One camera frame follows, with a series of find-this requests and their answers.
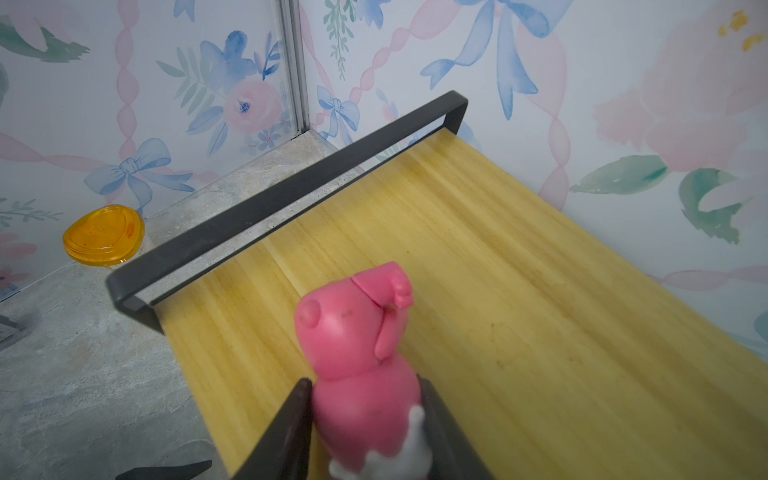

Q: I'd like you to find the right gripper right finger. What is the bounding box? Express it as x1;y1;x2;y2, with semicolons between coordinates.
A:
418;376;494;480

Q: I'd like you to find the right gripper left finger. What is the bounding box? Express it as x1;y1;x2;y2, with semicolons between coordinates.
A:
233;378;313;480

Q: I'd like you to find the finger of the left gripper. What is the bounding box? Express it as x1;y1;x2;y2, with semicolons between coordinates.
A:
115;460;213;480

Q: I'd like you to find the pink bear cream toy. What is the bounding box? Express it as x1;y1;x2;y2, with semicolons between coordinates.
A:
294;262;433;479

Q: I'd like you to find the wooden three-tier shelf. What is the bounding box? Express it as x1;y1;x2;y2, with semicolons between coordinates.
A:
106;91;767;479

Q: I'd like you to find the orange lid plastic jar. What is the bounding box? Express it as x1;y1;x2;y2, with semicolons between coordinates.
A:
62;205;145;268

